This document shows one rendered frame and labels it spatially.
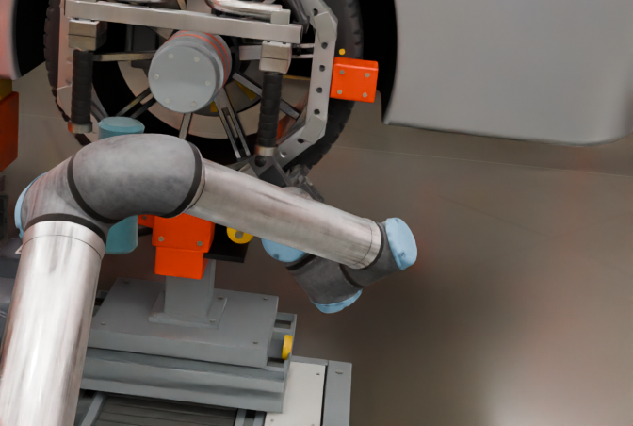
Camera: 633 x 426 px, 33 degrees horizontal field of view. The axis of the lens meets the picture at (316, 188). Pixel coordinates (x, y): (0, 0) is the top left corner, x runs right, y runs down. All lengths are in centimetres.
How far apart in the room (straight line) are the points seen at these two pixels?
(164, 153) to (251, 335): 100
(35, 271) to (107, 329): 96
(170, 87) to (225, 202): 48
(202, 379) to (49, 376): 103
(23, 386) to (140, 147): 36
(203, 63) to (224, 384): 76
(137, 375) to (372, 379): 67
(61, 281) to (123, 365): 96
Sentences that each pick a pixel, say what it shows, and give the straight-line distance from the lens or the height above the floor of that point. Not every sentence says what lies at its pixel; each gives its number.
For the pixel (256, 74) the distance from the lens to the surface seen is 236.
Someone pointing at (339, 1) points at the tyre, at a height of 99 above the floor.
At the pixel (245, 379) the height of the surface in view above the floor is 16.
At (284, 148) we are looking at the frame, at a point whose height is 70.
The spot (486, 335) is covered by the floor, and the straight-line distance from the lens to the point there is 316.
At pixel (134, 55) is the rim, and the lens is 227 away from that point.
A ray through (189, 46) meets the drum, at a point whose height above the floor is 91.
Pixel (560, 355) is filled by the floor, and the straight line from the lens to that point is 313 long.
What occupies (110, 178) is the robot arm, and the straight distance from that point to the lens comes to 149.
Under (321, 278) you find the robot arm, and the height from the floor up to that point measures 55.
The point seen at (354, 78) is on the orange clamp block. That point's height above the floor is 86.
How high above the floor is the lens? 130
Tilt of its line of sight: 18 degrees down
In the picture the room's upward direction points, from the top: 7 degrees clockwise
